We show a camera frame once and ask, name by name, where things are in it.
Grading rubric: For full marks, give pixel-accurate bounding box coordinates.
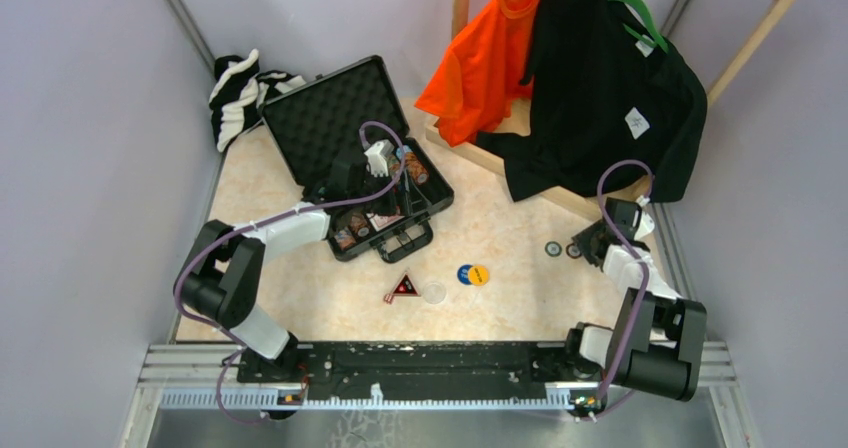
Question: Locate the clear dealer button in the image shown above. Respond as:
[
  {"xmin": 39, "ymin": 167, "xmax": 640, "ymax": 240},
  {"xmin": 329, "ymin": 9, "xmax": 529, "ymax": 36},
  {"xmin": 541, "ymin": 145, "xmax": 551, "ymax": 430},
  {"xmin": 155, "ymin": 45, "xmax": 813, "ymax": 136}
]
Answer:
[{"xmin": 422, "ymin": 282, "xmax": 447, "ymax": 305}]

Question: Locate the purple black chip stack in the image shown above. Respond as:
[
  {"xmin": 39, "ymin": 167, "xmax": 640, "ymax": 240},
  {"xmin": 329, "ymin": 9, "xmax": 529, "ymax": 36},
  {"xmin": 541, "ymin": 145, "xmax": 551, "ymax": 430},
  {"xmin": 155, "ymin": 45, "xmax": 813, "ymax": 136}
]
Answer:
[{"xmin": 349, "ymin": 213, "xmax": 371, "ymax": 238}]

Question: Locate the yellow big blind button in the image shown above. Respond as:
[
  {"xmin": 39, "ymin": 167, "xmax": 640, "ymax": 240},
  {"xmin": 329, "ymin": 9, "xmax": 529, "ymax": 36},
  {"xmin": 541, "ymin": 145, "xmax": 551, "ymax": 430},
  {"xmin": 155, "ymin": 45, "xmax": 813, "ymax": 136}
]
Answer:
[{"xmin": 467, "ymin": 265, "xmax": 490, "ymax": 286}]

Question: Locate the red playing card deck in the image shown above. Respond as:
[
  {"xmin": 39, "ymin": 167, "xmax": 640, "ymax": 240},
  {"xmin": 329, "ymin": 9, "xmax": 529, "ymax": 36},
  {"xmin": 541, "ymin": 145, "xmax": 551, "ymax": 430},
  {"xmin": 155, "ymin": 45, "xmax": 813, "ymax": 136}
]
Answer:
[{"xmin": 367, "ymin": 214, "xmax": 404, "ymax": 232}]

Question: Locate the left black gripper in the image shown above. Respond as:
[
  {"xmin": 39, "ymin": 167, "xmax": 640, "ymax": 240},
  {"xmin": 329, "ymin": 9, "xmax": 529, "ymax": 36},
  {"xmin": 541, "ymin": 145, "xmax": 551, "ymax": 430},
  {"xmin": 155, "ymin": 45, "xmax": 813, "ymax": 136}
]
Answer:
[{"xmin": 349, "ymin": 167, "xmax": 431, "ymax": 217}]

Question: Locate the red yellow chip stack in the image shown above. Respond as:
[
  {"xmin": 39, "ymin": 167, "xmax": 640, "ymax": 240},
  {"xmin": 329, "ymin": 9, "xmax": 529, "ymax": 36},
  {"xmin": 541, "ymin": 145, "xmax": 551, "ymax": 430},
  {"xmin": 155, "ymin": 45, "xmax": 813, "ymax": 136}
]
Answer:
[{"xmin": 400, "ymin": 145, "xmax": 429, "ymax": 185}]

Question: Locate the black t-shirt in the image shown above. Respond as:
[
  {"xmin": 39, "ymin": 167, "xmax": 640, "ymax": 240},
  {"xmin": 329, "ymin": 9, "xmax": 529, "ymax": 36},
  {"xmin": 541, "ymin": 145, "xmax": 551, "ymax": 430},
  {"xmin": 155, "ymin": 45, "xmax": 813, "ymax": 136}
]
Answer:
[{"xmin": 476, "ymin": 0, "xmax": 708, "ymax": 203}]

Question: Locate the black white striped cloth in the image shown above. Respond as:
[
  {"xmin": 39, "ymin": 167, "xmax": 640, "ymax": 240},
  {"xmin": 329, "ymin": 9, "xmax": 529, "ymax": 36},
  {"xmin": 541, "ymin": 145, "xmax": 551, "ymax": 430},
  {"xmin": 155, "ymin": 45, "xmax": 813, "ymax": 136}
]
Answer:
[{"xmin": 208, "ymin": 48, "xmax": 306, "ymax": 153}]

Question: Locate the blue small blind button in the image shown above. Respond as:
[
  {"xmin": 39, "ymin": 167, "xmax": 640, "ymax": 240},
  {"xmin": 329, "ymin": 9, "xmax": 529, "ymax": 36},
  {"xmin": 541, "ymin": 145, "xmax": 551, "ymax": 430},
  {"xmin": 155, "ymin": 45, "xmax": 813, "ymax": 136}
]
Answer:
[{"xmin": 457, "ymin": 264, "xmax": 472, "ymax": 285}]

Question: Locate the orange black 100 chip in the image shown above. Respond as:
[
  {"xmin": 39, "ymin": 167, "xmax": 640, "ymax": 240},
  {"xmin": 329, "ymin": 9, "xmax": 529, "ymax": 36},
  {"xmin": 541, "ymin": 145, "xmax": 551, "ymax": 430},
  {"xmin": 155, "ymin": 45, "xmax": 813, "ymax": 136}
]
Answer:
[{"xmin": 565, "ymin": 243, "xmax": 582, "ymax": 259}]

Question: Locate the wooden clothes rack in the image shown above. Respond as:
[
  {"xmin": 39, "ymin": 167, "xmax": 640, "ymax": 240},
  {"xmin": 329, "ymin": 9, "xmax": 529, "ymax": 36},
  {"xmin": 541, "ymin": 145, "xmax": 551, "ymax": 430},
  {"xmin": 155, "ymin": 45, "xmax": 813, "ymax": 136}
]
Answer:
[{"xmin": 423, "ymin": 0, "xmax": 812, "ymax": 224}]

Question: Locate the orange t-shirt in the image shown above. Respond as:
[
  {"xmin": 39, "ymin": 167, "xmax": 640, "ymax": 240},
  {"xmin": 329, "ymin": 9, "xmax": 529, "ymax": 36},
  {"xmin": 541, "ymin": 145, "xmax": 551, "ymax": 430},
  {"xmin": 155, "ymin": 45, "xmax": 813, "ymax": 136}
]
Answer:
[{"xmin": 415, "ymin": 0, "xmax": 540, "ymax": 147}]

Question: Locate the green clothes hanger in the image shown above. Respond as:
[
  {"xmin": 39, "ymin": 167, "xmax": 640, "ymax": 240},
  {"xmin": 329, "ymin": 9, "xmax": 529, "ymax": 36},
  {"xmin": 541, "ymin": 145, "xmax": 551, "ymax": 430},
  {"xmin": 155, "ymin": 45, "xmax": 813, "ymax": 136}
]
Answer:
[{"xmin": 608, "ymin": 0, "xmax": 669, "ymax": 53}]

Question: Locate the green 20 chip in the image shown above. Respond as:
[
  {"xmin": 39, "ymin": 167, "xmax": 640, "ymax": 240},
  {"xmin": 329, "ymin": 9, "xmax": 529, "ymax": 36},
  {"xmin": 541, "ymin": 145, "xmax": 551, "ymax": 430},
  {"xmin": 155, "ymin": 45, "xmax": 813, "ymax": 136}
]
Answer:
[{"xmin": 544, "ymin": 241, "xmax": 563, "ymax": 257}]

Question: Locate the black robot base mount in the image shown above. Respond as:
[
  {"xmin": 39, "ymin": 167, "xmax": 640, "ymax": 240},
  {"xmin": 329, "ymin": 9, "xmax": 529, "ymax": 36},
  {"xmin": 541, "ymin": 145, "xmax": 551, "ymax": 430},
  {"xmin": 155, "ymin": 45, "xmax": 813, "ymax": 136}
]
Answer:
[{"xmin": 237, "ymin": 341, "xmax": 600, "ymax": 401}]

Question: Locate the black poker set case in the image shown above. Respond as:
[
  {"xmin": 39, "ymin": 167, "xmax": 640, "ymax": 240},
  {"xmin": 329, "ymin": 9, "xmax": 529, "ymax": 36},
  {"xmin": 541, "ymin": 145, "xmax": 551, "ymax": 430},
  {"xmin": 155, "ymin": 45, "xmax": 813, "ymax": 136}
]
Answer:
[{"xmin": 260, "ymin": 55, "xmax": 454, "ymax": 263}]

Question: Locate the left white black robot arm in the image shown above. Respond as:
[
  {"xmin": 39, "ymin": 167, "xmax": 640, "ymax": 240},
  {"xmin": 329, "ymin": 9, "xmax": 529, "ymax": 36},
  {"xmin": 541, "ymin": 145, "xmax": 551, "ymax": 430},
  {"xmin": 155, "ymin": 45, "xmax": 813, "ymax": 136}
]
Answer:
[{"xmin": 173, "ymin": 137, "xmax": 406, "ymax": 382}]

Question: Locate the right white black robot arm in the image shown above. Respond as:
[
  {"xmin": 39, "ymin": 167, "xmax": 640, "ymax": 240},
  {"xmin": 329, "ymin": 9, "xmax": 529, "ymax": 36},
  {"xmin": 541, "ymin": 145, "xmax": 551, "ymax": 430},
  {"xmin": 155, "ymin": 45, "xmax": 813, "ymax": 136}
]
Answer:
[{"xmin": 563, "ymin": 197, "xmax": 707, "ymax": 401}]

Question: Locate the black red triangle token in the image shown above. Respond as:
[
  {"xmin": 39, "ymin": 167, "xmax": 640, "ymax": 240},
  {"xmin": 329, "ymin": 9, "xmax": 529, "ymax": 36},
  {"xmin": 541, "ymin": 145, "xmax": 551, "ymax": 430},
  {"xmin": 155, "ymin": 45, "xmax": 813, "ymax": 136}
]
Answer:
[{"xmin": 390, "ymin": 273, "xmax": 421, "ymax": 298}]

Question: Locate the blue orange chip stack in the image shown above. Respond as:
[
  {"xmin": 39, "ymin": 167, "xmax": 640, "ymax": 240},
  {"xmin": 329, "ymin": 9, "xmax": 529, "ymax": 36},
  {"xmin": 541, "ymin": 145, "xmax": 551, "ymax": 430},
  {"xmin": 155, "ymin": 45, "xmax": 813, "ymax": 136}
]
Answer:
[{"xmin": 334, "ymin": 228, "xmax": 357, "ymax": 251}]

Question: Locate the aluminium frame rail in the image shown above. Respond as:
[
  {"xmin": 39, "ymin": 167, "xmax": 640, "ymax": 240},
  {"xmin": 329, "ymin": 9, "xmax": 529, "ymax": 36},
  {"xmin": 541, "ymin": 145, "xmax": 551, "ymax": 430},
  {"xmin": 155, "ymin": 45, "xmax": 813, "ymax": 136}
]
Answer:
[{"xmin": 120, "ymin": 341, "xmax": 762, "ymax": 447}]

